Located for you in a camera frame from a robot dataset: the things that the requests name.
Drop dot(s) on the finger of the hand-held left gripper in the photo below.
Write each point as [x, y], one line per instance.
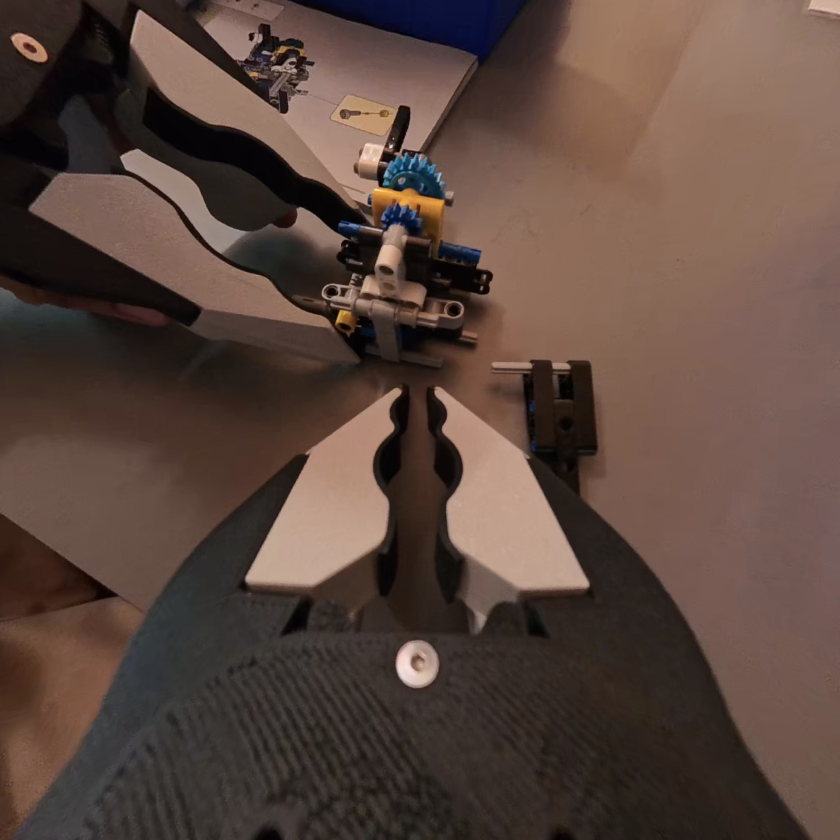
[210, 98]
[197, 275]

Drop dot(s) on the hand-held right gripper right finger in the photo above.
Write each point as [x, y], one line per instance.
[505, 525]

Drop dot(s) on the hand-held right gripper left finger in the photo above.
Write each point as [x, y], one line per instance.
[321, 518]

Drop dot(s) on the black lego beam subassembly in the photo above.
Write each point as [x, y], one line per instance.
[581, 407]

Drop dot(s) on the multicoloured lego gear assembly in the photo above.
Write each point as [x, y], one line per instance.
[407, 210]

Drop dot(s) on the lego instruction booklet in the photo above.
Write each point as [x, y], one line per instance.
[367, 72]

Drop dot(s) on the person's left hand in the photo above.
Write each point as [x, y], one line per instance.
[131, 314]

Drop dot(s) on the blue plastic box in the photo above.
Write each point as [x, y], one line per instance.
[426, 19]

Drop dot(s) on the white flat object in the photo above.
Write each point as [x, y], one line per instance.
[827, 5]

